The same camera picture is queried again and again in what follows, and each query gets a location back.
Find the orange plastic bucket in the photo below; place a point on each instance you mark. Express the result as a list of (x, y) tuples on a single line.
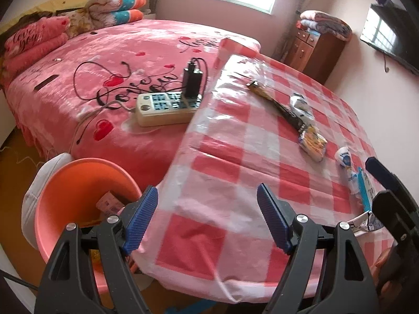
[(81, 183)]

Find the white power strip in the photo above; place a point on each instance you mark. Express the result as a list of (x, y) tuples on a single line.
[(163, 109)]

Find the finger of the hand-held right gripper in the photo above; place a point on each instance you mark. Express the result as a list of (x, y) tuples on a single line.
[(381, 171), (389, 211)]

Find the red white checkered tablecloth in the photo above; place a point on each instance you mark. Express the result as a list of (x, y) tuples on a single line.
[(262, 157)]

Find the black charger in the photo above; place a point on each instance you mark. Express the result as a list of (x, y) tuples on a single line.
[(191, 80)]

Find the pink printed carton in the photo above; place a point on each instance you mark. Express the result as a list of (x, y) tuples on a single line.
[(109, 204)]

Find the yellow floral pillow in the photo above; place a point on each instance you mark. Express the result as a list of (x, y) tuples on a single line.
[(78, 23)]

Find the yellow cardboard sheet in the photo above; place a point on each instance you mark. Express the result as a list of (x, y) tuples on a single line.
[(65, 1)]

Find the pink folded blanket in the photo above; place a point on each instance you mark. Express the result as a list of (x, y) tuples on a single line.
[(32, 41)]

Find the small black flat object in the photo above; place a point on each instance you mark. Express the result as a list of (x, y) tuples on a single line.
[(45, 83)]

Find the yellow snack packet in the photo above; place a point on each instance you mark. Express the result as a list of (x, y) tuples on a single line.
[(312, 142)]

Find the white blue packet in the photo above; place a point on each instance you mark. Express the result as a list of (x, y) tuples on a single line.
[(299, 104)]

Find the orange teal rolled quilt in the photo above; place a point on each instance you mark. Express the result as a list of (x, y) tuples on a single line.
[(121, 6)]

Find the brown wooden cabinet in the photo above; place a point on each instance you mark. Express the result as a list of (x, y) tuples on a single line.
[(314, 55)]

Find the long black brown wrapper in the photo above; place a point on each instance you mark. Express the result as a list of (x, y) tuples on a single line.
[(278, 106)]

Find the white blue plastic bottle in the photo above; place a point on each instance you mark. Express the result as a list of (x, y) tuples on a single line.
[(345, 160)]

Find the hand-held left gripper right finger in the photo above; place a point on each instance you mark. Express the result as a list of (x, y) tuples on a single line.
[(273, 219)]

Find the white round plastic object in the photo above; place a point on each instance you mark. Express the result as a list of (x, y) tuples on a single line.
[(36, 189)]

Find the dark brown fuzzy blanket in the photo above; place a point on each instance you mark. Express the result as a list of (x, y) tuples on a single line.
[(32, 16)]

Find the folded blankets on cabinet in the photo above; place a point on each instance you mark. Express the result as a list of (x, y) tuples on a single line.
[(327, 23)]

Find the pink printed bed blanket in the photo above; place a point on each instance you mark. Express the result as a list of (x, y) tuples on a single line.
[(98, 49)]

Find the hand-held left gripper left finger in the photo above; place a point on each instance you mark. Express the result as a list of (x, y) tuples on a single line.
[(140, 222)]

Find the black wall television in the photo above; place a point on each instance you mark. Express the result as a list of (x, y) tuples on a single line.
[(389, 32)]

